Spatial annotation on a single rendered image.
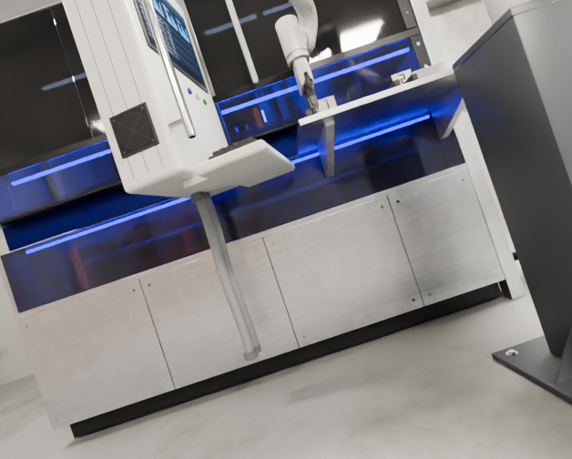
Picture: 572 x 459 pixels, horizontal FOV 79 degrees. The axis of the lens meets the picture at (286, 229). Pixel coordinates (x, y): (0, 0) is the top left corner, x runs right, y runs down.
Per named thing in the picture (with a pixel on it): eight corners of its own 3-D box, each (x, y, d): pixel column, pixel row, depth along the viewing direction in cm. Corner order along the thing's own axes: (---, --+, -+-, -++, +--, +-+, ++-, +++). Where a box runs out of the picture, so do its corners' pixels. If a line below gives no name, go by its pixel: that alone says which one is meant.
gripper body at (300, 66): (289, 70, 131) (298, 98, 131) (289, 56, 121) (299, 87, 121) (308, 64, 131) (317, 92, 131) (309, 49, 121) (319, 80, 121)
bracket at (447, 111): (440, 139, 145) (430, 109, 146) (446, 137, 145) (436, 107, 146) (485, 111, 111) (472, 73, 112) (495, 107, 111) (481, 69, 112)
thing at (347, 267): (152, 362, 246) (113, 244, 247) (429, 269, 245) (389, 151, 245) (58, 451, 146) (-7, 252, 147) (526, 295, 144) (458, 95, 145)
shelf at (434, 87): (297, 158, 154) (295, 154, 154) (447, 107, 153) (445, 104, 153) (300, 126, 106) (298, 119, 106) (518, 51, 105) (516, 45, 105)
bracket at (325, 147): (326, 178, 146) (316, 147, 146) (333, 175, 146) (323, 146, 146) (337, 160, 112) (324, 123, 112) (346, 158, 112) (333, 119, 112)
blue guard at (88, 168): (0, 221, 148) (-14, 181, 148) (434, 74, 146) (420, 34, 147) (-1, 221, 147) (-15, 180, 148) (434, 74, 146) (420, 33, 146)
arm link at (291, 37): (296, 64, 133) (280, 59, 126) (285, 31, 133) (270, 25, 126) (313, 50, 127) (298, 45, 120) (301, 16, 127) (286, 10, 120)
